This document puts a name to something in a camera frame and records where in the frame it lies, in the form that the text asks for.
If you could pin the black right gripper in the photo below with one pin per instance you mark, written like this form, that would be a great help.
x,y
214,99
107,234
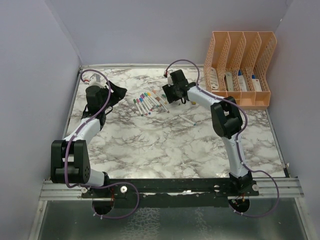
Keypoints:
x,y
167,90

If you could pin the peach capped marker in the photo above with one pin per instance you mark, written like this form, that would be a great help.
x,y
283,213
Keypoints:
x,y
159,96

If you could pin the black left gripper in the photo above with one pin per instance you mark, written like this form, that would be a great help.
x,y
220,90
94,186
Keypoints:
x,y
118,93

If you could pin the teal capped marker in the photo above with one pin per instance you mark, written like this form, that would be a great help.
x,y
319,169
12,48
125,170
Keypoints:
x,y
152,101

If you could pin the white blue box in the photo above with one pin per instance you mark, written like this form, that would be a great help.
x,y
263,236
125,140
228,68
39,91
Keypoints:
x,y
242,82

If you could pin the white red box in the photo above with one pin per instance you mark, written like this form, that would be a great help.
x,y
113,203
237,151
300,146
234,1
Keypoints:
x,y
256,83

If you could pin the light blue capped marker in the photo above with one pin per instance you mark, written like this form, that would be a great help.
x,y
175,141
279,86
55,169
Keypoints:
x,y
187,120

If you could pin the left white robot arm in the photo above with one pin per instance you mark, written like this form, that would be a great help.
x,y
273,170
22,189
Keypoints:
x,y
69,161

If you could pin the purple capped marker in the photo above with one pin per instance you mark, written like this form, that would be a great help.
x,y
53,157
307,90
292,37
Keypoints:
x,y
147,103

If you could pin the white printed card package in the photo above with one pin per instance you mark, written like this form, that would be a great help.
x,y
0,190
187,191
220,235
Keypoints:
x,y
213,78

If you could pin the peach plastic desk organizer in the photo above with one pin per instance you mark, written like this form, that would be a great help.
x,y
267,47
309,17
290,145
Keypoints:
x,y
236,65

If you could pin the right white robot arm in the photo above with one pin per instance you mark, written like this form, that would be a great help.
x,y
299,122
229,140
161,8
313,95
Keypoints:
x,y
226,122

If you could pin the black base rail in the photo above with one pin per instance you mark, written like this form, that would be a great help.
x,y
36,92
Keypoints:
x,y
165,201

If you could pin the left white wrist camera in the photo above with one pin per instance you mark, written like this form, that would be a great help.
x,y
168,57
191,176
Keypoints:
x,y
95,80

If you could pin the aluminium frame rail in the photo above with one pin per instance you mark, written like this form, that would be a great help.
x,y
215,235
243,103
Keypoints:
x,y
283,187

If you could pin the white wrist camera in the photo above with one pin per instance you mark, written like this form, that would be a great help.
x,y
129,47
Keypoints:
x,y
95,80
169,79

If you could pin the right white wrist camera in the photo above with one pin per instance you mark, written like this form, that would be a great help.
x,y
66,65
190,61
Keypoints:
x,y
169,79

